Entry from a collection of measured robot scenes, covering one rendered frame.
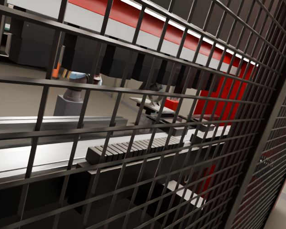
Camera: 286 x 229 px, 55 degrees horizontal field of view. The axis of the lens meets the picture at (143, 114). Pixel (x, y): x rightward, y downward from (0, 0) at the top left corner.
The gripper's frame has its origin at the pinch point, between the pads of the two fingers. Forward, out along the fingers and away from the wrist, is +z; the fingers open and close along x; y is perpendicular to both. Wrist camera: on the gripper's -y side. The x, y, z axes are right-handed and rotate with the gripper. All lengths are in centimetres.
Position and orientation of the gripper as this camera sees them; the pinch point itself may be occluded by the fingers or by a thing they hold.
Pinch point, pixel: (155, 104)
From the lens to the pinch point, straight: 178.4
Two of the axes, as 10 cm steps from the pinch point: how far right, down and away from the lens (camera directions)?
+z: 3.1, 9.4, -1.2
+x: 5.0, -0.6, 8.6
